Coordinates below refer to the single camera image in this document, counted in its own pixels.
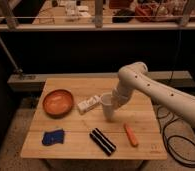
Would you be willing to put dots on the diagonal metal strut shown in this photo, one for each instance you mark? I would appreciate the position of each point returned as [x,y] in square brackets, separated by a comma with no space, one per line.
[17,69]

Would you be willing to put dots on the blue cloth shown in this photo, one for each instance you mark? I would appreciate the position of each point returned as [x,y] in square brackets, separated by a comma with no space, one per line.
[53,137]

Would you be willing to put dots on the white tube with cap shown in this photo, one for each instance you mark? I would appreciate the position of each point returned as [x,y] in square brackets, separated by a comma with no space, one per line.
[88,104]

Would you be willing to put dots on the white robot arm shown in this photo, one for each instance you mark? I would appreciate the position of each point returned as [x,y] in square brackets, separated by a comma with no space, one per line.
[133,77]

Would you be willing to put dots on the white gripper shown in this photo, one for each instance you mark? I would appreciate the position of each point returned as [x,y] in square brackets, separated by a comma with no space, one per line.
[120,97]

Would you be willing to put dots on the black striped rectangular block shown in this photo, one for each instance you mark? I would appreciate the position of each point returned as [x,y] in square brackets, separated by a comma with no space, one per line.
[102,141]

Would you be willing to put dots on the orange carrot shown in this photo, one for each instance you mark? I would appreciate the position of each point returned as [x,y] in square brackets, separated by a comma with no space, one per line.
[131,136]

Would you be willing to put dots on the wooden table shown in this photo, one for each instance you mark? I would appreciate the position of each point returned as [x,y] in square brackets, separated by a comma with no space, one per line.
[133,130]

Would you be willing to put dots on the orange round bowl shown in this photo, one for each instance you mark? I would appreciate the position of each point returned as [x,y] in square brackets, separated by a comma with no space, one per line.
[58,103]

